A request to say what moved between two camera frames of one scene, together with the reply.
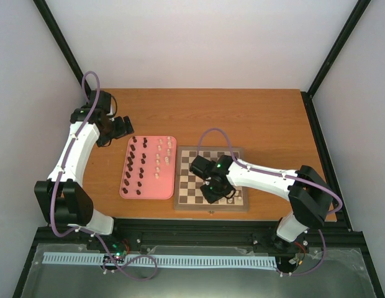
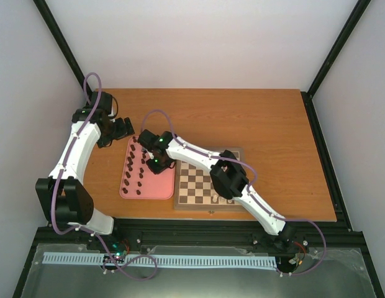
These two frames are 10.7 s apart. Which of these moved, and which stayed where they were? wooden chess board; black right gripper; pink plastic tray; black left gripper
Moved: black right gripper
Stayed: wooden chess board; pink plastic tray; black left gripper
